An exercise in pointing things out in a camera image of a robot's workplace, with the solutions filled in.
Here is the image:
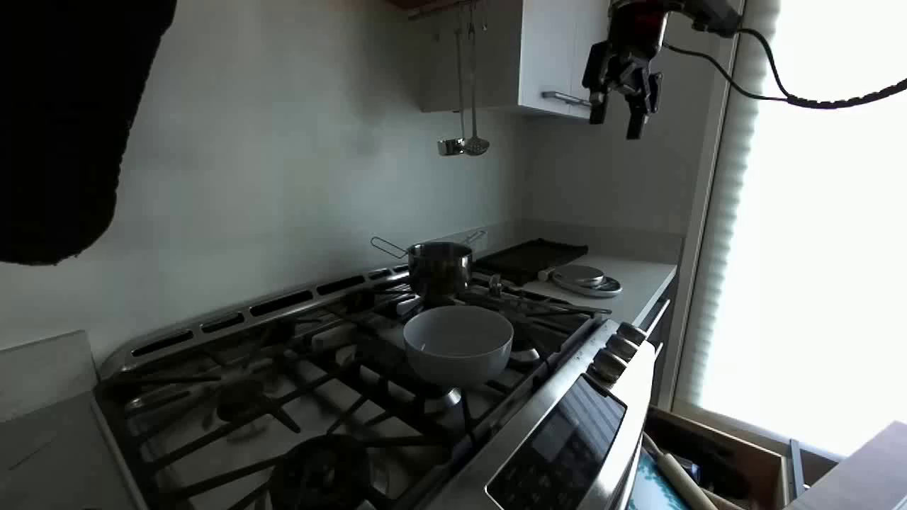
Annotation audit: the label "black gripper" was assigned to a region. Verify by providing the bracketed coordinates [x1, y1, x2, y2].
[582, 0, 670, 142]

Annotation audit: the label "white window blinds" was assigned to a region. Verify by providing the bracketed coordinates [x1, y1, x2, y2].
[679, 0, 789, 410]

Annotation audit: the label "steel measuring cup ladle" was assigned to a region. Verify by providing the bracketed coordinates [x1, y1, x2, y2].
[433, 23, 469, 159]

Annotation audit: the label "black rectangular tray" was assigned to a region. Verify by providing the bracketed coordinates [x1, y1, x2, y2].
[474, 234, 594, 285]

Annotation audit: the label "dark grey base cabinet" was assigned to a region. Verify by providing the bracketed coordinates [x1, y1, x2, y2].
[645, 297, 681, 403]

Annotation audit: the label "dark steel saucepan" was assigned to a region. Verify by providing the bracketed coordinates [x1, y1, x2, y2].
[370, 226, 490, 307]

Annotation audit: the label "white ceramic bowl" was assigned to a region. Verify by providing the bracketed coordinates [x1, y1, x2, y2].
[399, 304, 518, 390]

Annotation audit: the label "wooden box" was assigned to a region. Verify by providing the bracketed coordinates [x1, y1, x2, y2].
[642, 404, 800, 510]

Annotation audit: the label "cream cylinder roll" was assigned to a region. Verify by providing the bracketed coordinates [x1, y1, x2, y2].
[650, 438, 718, 510]

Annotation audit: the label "stainless gas stove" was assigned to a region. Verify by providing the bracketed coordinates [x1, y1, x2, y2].
[92, 246, 664, 510]

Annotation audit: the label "dark blurred foreground object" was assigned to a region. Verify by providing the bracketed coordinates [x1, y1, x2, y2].
[0, 0, 180, 270]

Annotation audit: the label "steel cabinet door handle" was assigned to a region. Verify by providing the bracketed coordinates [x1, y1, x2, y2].
[538, 88, 596, 110]

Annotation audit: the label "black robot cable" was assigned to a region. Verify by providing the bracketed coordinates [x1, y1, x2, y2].
[664, 26, 907, 113]

